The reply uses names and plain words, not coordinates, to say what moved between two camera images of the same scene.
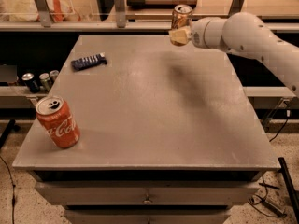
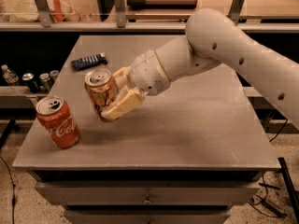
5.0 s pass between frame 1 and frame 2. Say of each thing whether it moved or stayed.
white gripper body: moved
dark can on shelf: stayed
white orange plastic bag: stayed
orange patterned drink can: moved
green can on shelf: stayed
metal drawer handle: stayed
